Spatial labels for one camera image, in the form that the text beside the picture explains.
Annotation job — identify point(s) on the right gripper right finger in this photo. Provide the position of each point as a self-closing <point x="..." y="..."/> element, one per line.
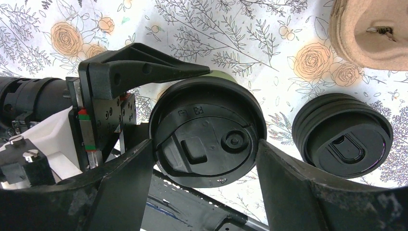
<point x="300" y="197"/>

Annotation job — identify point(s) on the black cup lids stack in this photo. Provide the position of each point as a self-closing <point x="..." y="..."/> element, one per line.
<point x="341" y="135"/>

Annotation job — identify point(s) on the brown pulp cup carrier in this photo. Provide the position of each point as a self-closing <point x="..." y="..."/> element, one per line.
<point x="371" y="33"/>

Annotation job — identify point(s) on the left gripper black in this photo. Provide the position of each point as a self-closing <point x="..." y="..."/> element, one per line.
<point x="104" y="124"/>

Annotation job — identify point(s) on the black cup lid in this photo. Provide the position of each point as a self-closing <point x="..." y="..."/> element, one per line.
<point x="205" y="132"/>

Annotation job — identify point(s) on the green paper cup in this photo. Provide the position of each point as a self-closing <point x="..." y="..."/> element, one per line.
<point x="221" y="74"/>

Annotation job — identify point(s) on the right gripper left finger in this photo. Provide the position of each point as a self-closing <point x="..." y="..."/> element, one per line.
<point x="111" y="197"/>

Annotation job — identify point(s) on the floral table mat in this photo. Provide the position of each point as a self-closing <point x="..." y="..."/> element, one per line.
<point x="279" y="50"/>

